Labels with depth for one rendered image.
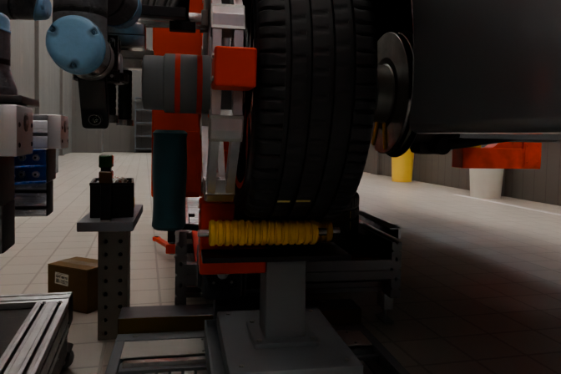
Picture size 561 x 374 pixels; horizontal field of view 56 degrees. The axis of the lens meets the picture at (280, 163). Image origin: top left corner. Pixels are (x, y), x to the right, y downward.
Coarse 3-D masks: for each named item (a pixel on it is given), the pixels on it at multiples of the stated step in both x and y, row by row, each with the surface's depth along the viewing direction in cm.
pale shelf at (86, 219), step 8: (136, 208) 196; (88, 216) 174; (136, 216) 177; (80, 224) 162; (88, 224) 163; (96, 224) 163; (104, 224) 164; (112, 224) 164; (120, 224) 164; (128, 224) 165
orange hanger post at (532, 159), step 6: (528, 144) 411; (534, 144) 413; (540, 144) 414; (528, 150) 412; (534, 150) 413; (540, 150) 414; (528, 156) 412; (534, 156) 413; (540, 156) 414; (528, 162) 412; (534, 162) 413; (540, 162) 415; (528, 168) 413; (534, 168) 414
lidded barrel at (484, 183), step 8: (472, 176) 682; (480, 176) 671; (488, 176) 666; (496, 176) 666; (472, 184) 683; (480, 184) 672; (488, 184) 668; (496, 184) 668; (472, 192) 684; (480, 192) 673; (488, 192) 668; (496, 192) 669
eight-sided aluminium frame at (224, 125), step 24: (216, 0) 102; (240, 0) 104; (216, 24) 100; (240, 24) 100; (216, 96) 100; (240, 96) 101; (216, 120) 101; (240, 120) 101; (216, 144) 104; (216, 168) 109; (216, 192) 115
